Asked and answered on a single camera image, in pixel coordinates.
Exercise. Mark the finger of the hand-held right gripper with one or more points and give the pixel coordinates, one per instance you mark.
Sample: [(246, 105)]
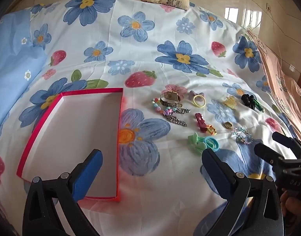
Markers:
[(265, 152), (285, 140)]

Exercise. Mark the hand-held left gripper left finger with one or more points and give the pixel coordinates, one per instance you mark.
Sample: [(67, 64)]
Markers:
[(91, 169)]

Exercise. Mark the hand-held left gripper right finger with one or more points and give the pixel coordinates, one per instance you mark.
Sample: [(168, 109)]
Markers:
[(213, 169)]

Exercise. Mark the red cardboard box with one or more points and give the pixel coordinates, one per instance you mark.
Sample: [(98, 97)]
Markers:
[(74, 132)]

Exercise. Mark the red hair clip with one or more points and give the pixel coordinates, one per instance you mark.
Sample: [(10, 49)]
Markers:
[(200, 123)]

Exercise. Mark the yellow hair claw clip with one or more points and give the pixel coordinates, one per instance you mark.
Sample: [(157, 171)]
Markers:
[(229, 102)]

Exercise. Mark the gold square wristwatch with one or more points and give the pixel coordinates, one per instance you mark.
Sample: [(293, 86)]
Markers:
[(171, 95)]

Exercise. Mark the person's right hand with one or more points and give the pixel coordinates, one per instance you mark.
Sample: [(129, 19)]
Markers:
[(291, 205)]

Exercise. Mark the green hair clip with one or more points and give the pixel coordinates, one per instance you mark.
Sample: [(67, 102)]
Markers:
[(259, 105)]

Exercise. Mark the pink printed cloth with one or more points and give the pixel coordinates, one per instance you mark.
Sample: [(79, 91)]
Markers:
[(283, 86)]

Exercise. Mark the black flower hair clip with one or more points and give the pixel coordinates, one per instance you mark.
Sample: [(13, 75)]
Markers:
[(247, 99)]

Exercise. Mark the purple bow hair clip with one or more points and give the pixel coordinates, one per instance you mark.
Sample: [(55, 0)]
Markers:
[(192, 94)]

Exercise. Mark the light blue pillow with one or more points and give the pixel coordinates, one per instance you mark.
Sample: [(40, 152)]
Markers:
[(10, 66)]

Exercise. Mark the floral strawberry print bedsheet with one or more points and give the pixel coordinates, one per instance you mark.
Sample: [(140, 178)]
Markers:
[(140, 41)]

